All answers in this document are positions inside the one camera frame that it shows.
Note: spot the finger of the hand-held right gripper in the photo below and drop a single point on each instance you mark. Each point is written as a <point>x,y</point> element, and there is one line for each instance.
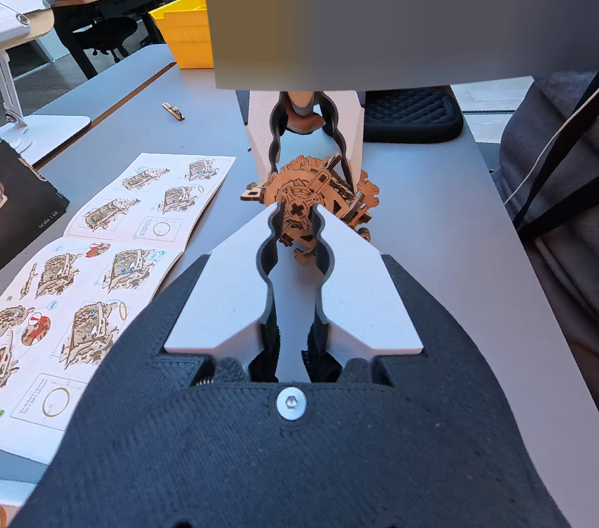
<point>259,130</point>
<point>353,130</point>

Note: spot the illustrated instruction booklet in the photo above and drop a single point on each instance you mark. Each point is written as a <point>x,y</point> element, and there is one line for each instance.
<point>117,256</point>

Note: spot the black model kit box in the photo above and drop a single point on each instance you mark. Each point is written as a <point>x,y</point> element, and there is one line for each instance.
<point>23,214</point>

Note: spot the small wooden model part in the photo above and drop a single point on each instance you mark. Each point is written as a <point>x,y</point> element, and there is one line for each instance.
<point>173,111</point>

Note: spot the black office chair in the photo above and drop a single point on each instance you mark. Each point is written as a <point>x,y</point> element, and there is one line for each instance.
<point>105,34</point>

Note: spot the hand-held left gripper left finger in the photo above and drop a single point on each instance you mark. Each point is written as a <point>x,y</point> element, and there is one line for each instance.
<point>224,298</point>

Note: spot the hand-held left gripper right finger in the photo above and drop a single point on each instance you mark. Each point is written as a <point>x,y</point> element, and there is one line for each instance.
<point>369,298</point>

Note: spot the black wrist rest pad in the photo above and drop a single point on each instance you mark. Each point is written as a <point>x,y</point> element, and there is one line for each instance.
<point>412,116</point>

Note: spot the yellow storage bin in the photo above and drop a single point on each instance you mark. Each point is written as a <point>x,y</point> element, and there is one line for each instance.
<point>187,37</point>

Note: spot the white desk stand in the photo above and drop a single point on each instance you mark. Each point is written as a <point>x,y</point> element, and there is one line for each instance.
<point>47,130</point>

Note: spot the wooden mechanical model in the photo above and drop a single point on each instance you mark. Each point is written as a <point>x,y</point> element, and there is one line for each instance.
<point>318,196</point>

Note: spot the person's grey sweater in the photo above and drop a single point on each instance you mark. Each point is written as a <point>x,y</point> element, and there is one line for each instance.
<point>529,125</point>

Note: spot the person's right hand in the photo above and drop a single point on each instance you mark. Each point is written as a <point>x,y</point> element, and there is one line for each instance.
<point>304,123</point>

